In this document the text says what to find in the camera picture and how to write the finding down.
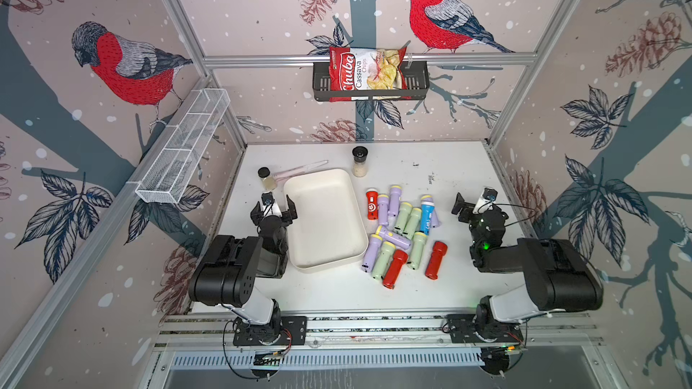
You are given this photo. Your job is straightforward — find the blue flashlight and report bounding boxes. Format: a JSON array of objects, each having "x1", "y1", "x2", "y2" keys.
[{"x1": 421, "y1": 194, "x2": 435, "y2": 234}]

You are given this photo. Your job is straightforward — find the white wire mesh shelf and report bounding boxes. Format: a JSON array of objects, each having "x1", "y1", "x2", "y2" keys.
[{"x1": 135, "y1": 88, "x2": 230, "y2": 205}]

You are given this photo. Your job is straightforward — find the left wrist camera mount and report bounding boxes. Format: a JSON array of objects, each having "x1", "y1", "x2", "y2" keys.
[{"x1": 261, "y1": 192, "x2": 282, "y2": 217}]

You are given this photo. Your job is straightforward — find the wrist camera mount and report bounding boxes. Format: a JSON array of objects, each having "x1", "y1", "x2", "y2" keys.
[
  {"x1": 261, "y1": 192, "x2": 282, "y2": 217},
  {"x1": 473, "y1": 187, "x2": 497, "y2": 214}
]

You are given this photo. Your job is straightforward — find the green flashlight left of pair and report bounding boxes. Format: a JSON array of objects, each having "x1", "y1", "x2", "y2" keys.
[{"x1": 394, "y1": 202, "x2": 413, "y2": 234}]

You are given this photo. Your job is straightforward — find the purple flashlight lying across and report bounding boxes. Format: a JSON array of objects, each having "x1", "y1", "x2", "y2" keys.
[{"x1": 375, "y1": 225, "x2": 412, "y2": 251}]

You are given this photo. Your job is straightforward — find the tall purple flashlight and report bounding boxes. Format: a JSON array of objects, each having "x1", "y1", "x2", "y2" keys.
[{"x1": 387, "y1": 185, "x2": 402, "y2": 227}]

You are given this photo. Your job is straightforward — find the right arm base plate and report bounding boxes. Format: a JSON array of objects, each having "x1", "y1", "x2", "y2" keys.
[{"x1": 443, "y1": 313, "x2": 524, "y2": 345}]

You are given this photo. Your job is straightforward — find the black cap spice grinder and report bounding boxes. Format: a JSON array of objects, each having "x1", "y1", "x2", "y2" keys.
[{"x1": 351, "y1": 146, "x2": 369, "y2": 178}]

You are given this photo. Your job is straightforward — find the green flashlight lower right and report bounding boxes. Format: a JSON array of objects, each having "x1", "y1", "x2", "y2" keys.
[{"x1": 407, "y1": 232, "x2": 428, "y2": 270}]

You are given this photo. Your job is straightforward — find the green flashlight of pair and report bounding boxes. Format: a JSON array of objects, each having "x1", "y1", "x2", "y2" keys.
[
  {"x1": 394, "y1": 202, "x2": 413, "y2": 234},
  {"x1": 402, "y1": 207, "x2": 422, "y2": 241}
]

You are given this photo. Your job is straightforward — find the white rectangular storage tray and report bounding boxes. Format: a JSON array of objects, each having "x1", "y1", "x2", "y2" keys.
[{"x1": 284, "y1": 169, "x2": 369, "y2": 273}]

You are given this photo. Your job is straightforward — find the green flashlight right of pair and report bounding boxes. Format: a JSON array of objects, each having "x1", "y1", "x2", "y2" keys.
[{"x1": 402, "y1": 207, "x2": 422, "y2": 241}]

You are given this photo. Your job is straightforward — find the green flashlight lower left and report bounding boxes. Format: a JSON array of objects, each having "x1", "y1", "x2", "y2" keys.
[{"x1": 371, "y1": 241, "x2": 396, "y2": 281}]

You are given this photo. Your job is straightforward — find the small black cap jar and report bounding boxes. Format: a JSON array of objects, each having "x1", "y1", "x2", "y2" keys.
[{"x1": 258, "y1": 167, "x2": 277, "y2": 192}]

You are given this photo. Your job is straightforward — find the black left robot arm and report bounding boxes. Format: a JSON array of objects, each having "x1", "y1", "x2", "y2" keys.
[{"x1": 188, "y1": 193, "x2": 298, "y2": 339}]

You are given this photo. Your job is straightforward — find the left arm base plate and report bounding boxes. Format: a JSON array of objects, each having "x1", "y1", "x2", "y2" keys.
[{"x1": 232, "y1": 316, "x2": 307, "y2": 348}]

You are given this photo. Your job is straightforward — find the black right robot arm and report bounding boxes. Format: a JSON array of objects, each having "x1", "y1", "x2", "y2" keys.
[{"x1": 452, "y1": 187, "x2": 604, "y2": 342}]

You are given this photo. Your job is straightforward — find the red cassava chips bag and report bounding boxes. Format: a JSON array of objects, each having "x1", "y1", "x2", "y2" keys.
[{"x1": 329, "y1": 47, "x2": 407, "y2": 92}]

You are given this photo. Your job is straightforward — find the purple flashlight beside red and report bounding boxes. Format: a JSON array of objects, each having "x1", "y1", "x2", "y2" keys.
[{"x1": 377, "y1": 194, "x2": 389, "y2": 226}]

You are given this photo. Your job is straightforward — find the red flashlight with white logo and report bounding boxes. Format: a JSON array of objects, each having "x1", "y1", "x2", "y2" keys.
[{"x1": 366, "y1": 188, "x2": 378, "y2": 221}]

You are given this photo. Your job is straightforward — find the black wall basket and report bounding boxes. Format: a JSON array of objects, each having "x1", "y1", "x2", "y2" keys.
[{"x1": 313, "y1": 61, "x2": 430, "y2": 102}]

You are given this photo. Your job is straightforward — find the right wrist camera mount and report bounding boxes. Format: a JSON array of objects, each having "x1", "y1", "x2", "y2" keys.
[{"x1": 473, "y1": 187, "x2": 497, "y2": 214}]

